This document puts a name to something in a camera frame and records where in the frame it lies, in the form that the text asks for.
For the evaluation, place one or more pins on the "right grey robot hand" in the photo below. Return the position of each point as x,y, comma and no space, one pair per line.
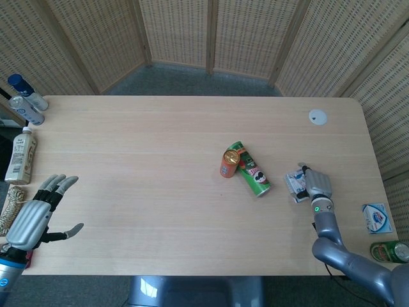
314,183

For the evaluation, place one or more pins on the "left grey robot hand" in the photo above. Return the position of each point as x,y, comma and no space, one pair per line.
29,224

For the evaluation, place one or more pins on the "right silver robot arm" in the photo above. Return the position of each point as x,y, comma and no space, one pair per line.
348,252

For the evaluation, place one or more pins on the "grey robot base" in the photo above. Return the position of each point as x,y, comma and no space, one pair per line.
195,291

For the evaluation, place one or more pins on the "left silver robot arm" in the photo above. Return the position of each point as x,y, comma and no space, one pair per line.
9,275

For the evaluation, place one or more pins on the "blue white soap box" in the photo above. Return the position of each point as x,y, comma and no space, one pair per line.
376,218

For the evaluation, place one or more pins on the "small red object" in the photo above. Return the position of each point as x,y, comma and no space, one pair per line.
29,258

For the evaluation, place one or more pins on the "green chips tube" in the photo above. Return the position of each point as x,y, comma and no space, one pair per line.
251,170

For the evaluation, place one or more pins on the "beige milk tea bottle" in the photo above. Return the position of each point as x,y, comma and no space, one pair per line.
21,157

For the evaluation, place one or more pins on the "orange drink can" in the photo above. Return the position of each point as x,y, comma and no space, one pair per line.
228,163

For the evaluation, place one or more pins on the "green beer can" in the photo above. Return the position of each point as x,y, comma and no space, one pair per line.
390,251

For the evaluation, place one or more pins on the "white bottle blue cap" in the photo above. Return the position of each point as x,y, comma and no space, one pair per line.
27,92

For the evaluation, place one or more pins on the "woven bamboo folding screen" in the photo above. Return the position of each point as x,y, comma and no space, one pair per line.
204,41

